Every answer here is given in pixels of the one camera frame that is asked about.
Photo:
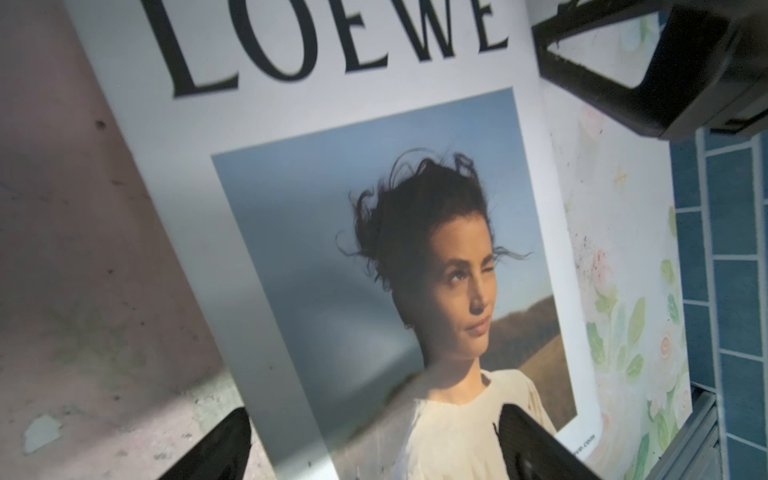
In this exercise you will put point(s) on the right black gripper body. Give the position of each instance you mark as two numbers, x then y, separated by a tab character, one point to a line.
738	60

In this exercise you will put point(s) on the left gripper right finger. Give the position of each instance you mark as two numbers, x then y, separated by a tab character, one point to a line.
531	453

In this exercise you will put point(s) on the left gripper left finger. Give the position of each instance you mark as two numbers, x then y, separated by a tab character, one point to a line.
220	455

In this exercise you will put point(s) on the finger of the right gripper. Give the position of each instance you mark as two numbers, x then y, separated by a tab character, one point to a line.
639	108

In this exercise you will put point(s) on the white LOEWE book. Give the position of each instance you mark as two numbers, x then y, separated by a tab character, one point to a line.
364	201

